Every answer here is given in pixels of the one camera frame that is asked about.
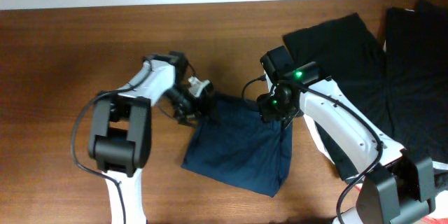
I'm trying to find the navy blue shorts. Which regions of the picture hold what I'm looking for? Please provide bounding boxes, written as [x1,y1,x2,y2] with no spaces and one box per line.
[181,92,293,197]

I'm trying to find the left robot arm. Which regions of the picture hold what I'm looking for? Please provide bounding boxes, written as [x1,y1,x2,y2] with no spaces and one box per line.
[87,52,214,223]

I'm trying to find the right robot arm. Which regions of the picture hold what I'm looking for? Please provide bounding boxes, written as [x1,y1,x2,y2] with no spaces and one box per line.
[257,46,436,224]

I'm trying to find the black garment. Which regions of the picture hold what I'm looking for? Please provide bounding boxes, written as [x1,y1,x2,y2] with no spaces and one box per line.
[281,12,448,183]

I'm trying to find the dark garment at right edge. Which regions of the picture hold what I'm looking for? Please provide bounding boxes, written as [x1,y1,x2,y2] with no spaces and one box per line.
[386,0,447,65]

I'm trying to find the red and white garment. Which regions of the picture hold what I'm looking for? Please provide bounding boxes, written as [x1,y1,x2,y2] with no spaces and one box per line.
[353,160,448,224]

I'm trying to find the right black cable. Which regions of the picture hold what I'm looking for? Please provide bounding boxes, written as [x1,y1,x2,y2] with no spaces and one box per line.
[240,75,384,224]

